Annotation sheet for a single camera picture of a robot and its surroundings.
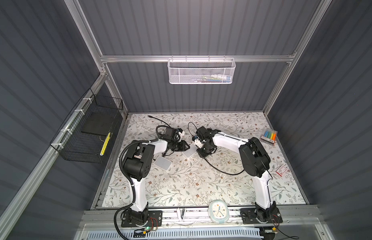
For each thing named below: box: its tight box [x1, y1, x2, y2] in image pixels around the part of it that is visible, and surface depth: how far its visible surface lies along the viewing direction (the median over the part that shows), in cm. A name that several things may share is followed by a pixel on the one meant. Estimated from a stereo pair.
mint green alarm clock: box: [208, 199, 230, 224], surface depth 75 cm
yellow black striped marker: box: [100, 132, 111, 156], surface depth 71 cm
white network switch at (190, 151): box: [181, 143, 198, 159], surface depth 98 cm
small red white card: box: [275, 165, 288, 177], surface depth 91 cm
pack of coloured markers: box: [261, 129, 278, 146], surface depth 107 cm
